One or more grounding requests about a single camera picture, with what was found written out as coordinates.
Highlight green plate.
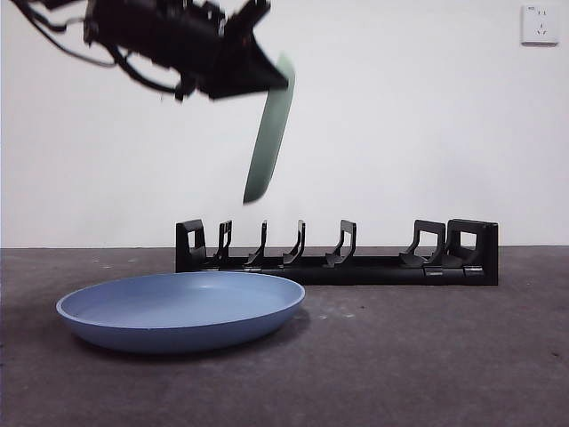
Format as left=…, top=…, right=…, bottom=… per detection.
left=242, top=51, right=296, bottom=206

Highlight blue plate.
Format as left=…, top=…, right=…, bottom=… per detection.
left=55, top=271, right=307, bottom=355

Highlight black plastic plate rack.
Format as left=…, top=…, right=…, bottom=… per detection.
left=175, top=218, right=500, bottom=286

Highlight white wall socket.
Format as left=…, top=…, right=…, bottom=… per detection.
left=520, top=4, right=560, bottom=46

